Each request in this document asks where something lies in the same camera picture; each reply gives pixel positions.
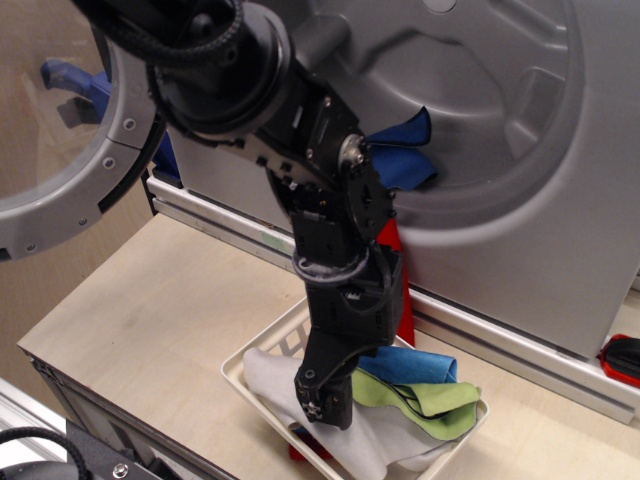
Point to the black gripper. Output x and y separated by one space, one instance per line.
347 321

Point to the white felt cloth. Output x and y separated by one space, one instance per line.
381 442

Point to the light blue felt cloth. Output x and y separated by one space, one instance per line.
397 365

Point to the green felt cloth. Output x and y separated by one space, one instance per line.
445 411

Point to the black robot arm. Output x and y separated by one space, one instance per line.
224 74

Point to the red cloth hanging on machine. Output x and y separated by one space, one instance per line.
389 237

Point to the grey toy washing machine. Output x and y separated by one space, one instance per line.
532 219

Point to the dark blue cloth in drum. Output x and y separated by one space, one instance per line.
396 153

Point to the red black tool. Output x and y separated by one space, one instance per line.
619 359

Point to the grey round washer door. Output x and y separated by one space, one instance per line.
58 182

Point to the blue clamp behind door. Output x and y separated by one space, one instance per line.
88 106

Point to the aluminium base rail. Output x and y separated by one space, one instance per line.
582 381

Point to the black metal bracket with bolt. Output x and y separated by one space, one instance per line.
104 462

